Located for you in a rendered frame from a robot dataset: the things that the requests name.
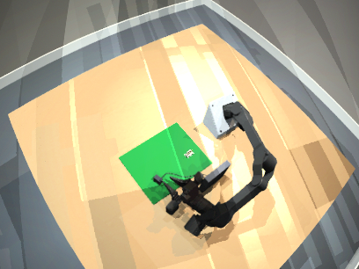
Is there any black cooling fan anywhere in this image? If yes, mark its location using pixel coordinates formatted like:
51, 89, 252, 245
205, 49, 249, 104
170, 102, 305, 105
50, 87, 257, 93
198, 159, 231, 193

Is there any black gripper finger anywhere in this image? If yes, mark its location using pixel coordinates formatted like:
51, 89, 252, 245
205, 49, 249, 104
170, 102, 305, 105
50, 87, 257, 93
164, 182, 178, 199
170, 176, 191, 188

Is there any green circuit board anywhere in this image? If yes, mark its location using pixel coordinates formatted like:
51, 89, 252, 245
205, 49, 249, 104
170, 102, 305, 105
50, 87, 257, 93
119, 122, 212, 205

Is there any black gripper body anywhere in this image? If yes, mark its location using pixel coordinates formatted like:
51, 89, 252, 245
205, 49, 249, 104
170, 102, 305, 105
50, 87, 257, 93
166, 171, 205, 215

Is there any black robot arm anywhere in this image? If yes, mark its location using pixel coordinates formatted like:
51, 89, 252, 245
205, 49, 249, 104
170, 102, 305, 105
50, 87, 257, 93
180, 100, 277, 236

